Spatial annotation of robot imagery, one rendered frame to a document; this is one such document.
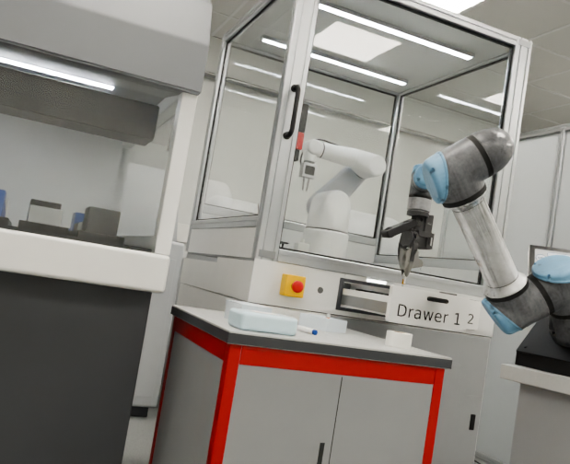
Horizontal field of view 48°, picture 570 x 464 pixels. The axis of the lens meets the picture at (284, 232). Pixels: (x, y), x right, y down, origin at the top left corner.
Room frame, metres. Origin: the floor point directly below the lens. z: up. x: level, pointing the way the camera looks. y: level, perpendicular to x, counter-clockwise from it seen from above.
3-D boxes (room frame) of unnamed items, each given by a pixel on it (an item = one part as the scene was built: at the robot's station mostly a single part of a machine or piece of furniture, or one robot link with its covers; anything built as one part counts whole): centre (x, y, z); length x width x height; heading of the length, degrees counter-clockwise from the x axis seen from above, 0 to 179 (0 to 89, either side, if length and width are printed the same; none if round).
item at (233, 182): (2.54, 0.24, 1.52); 0.87 x 0.01 x 0.86; 22
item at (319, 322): (1.97, -0.16, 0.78); 0.12 x 0.08 x 0.04; 40
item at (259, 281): (2.73, -0.21, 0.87); 1.02 x 0.95 x 0.14; 112
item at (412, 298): (1.97, -0.48, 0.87); 0.29 x 0.02 x 0.11; 112
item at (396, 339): (1.76, -0.36, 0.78); 0.07 x 0.07 x 0.04
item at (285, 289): (2.13, -0.06, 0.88); 0.07 x 0.05 x 0.07; 112
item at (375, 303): (2.16, -0.40, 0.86); 0.40 x 0.26 x 0.06; 22
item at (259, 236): (2.73, -0.21, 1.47); 1.02 x 0.95 x 1.04; 112
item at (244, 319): (1.57, 0.02, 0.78); 0.15 x 0.10 x 0.04; 115
